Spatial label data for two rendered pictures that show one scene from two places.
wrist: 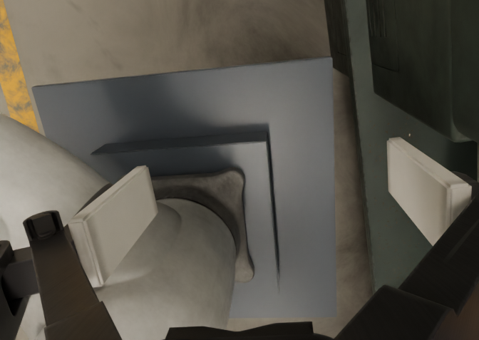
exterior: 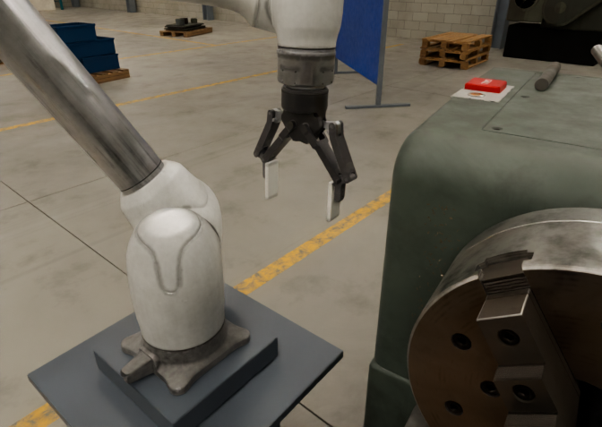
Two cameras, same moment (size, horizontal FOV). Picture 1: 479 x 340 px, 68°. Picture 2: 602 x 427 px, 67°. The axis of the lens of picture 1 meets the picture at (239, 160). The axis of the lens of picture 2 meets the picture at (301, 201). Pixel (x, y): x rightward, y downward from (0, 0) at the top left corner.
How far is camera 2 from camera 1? 0.79 m
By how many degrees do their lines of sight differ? 75
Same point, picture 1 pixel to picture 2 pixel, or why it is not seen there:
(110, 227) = (274, 170)
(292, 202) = (247, 401)
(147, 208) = (270, 191)
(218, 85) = (278, 322)
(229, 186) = (238, 332)
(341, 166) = not seen: outside the picture
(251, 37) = not seen: outside the picture
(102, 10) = not seen: hidden behind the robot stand
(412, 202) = (331, 199)
